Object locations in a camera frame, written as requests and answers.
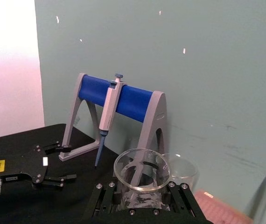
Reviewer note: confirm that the clear glass beaker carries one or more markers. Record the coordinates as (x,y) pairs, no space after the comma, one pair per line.
(142,198)
(184,168)

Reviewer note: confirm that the grey pipette blue tip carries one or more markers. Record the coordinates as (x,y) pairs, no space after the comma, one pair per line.
(107,112)

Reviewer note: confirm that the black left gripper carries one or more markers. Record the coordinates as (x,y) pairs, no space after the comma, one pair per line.
(23,164)

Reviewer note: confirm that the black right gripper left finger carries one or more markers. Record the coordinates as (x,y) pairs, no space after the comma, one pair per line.
(100,198)

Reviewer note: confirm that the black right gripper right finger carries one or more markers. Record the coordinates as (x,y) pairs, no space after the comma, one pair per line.
(184,198)

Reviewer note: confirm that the grey pipette stand blue bar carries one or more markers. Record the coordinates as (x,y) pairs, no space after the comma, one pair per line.
(135,100)

